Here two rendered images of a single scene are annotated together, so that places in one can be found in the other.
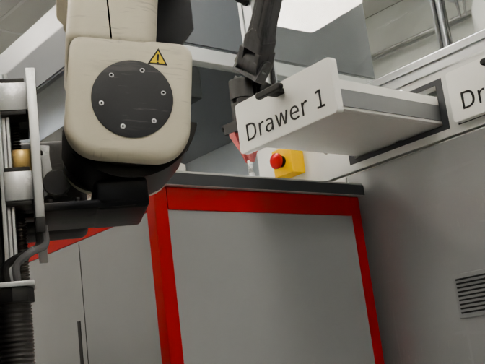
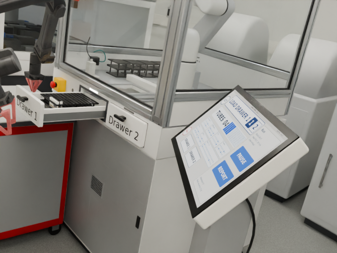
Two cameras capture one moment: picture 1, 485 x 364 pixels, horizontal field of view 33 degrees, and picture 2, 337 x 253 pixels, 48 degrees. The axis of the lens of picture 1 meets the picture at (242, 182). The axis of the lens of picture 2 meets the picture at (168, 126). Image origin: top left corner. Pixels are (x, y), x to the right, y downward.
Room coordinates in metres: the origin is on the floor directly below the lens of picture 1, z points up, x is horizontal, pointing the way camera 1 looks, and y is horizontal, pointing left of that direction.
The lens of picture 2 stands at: (-0.08, -0.65, 1.43)
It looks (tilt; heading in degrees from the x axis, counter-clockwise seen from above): 18 degrees down; 357
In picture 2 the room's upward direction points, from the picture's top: 11 degrees clockwise
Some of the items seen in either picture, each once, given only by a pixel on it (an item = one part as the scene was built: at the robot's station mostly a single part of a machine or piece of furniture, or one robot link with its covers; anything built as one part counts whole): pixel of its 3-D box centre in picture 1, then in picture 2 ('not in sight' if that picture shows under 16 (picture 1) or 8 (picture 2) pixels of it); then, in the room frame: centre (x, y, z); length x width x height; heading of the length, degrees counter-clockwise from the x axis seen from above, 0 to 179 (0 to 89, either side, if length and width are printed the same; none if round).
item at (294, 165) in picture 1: (287, 162); (58, 84); (2.03, -0.12, 0.88); 0.07 x 0.05 x 0.07; 41
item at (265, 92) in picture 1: (273, 92); (23, 98); (1.56, -0.08, 0.91); 0.07 x 0.04 x 0.01; 41
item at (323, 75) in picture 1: (285, 108); (28, 105); (1.58, -0.10, 0.87); 0.29 x 0.02 x 0.11; 41
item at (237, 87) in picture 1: (242, 91); (36, 58); (1.89, -0.03, 1.03); 0.07 x 0.06 x 0.07; 146
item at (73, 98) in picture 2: not in sight; (69, 104); (1.71, -0.26, 0.87); 0.22 x 0.18 x 0.06; 131
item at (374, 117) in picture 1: (357, 123); (70, 105); (1.72, -0.26, 0.86); 0.40 x 0.26 x 0.06; 131
